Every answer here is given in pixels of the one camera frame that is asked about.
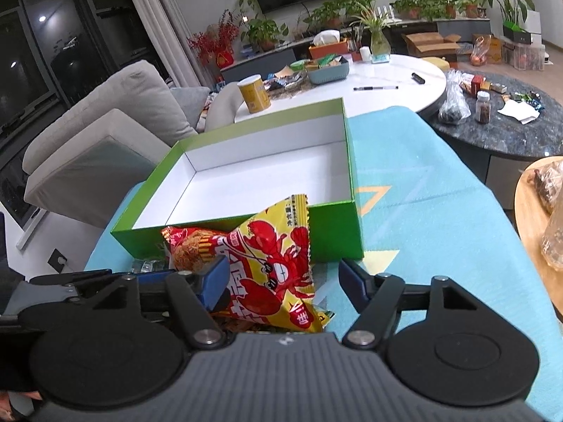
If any red yellow crayfish snack bag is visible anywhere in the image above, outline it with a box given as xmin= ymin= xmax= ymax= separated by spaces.
xmin=161 ymin=194 xmax=333 ymax=332

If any green cardboard box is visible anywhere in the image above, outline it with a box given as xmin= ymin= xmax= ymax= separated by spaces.
xmin=112 ymin=99 xmax=363 ymax=262

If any grey sofa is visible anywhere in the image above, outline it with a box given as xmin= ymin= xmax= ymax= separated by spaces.
xmin=22 ymin=60 xmax=243 ymax=228

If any round wooden side table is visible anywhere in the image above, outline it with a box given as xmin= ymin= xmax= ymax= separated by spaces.
xmin=514 ymin=156 xmax=562 ymax=320

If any black pen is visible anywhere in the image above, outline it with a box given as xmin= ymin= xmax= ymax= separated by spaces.
xmin=353 ymin=86 xmax=399 ymax=91

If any yellow cylindrical can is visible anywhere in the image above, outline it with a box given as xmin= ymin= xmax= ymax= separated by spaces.
xmin=237 ymin=74 xmax=271 ymax=113

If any glass jar with white lid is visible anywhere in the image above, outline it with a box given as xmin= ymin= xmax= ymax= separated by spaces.
xmin=474 ymin=90 xmax=491 ymax=125

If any white round table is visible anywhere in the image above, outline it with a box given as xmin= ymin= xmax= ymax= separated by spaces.
xmin=235 ymin=55 xmax=447 ymax=123

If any dark marble round table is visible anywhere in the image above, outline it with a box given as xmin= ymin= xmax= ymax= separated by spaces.
xmin=419 ymin=72 xmax=562 ymax=161

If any small black remote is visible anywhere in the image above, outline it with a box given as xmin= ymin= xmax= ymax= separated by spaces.
xmin=411 ymin=72 xmax=426 ymax=85

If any blue snack tray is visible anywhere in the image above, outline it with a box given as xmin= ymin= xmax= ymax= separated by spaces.
xmin=307 ymin=57 xmax=349 ymax=86

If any glass vase with plant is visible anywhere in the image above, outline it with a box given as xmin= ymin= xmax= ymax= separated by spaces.
xmin=355 ymin=3 xmax=391 ymax=63

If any orange tissue box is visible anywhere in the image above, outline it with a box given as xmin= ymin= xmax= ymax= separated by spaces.
xmin=309 ymin=39 xmax=348 ymax=60

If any red berry flower arrangement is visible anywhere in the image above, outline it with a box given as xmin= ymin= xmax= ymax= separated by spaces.
xmin=188 ymin=9 xmax=240 ymax=70

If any brown cardboard box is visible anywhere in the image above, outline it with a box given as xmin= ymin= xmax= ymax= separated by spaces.
xmin=403 ymin=32 xmax=461 ymax=58

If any white curtain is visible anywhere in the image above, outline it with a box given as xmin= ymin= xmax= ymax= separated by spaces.
xmin=133 ymin=0 xmax=203 ymax=87

